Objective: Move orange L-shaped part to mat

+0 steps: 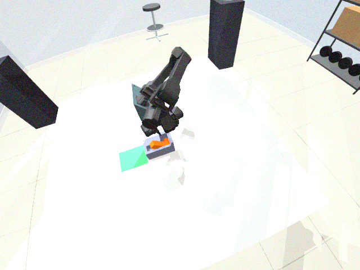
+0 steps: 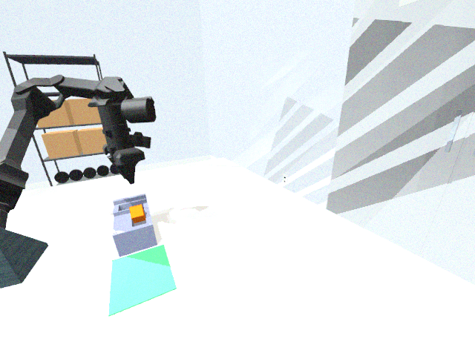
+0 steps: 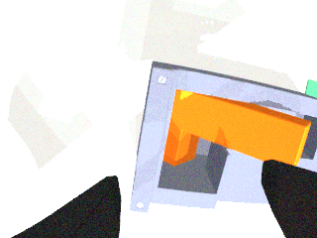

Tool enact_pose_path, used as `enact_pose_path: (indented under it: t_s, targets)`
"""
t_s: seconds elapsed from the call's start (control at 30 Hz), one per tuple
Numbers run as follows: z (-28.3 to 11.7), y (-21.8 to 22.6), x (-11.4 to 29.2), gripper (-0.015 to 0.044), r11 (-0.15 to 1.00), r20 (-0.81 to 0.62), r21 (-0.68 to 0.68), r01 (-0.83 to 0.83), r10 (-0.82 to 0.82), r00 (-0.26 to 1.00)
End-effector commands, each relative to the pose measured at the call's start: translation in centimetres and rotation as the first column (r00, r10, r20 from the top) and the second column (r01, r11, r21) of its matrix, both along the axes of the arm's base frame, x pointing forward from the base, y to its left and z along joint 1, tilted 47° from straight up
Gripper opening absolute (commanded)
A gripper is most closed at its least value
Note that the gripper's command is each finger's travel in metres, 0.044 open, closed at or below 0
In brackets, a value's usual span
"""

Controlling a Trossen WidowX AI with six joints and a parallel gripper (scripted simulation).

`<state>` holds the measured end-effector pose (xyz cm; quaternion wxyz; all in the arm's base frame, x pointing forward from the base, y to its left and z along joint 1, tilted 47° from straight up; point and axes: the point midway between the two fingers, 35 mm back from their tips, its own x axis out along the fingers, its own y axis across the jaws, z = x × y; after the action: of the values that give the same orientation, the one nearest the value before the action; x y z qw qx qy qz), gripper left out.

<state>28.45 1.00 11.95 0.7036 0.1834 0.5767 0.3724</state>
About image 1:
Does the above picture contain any orange l-shaped part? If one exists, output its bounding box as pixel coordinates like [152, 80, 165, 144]
[150, 138, 170, 149]

